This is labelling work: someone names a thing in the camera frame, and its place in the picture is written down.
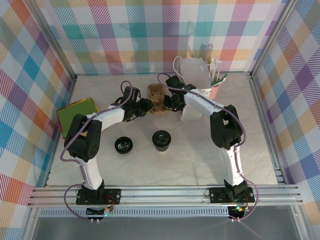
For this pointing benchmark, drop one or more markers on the white patterned gift bag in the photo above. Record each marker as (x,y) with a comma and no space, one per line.
(193,72)

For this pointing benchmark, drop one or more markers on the black lidded coffee cup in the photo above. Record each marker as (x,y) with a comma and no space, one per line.
(161,138)

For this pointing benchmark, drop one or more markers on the black lid stack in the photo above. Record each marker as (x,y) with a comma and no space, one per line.
(123,145)

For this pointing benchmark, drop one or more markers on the stack of coloured napkins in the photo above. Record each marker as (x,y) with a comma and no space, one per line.
(83,134)

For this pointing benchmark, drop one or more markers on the green paper napkin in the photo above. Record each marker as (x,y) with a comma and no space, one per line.
(75,112)

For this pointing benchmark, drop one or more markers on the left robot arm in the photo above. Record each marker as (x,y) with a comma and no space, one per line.
(90,172)

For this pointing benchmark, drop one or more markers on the pink holder cup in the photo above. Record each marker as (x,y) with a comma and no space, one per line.
(215,92)

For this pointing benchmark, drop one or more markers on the wooden stir stick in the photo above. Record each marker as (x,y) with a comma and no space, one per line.
(208,63)

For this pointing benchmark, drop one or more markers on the green white stick packet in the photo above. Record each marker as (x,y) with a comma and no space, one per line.
(221,79)

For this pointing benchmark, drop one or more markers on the red paper napkin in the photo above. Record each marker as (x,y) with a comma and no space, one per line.
(60,125)

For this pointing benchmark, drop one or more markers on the aluminium side rail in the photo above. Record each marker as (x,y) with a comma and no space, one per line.
(71,92)
(257,100)

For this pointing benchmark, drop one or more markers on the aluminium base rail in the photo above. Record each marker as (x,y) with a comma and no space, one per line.
(162,197)

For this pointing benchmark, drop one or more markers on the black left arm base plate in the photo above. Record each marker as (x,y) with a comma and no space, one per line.
(112,196)

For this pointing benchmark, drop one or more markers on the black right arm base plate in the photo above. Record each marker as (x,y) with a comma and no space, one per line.
(217,195)

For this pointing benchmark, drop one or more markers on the aluminium frame post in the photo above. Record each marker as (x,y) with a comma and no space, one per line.
(56,42)
(272,37)

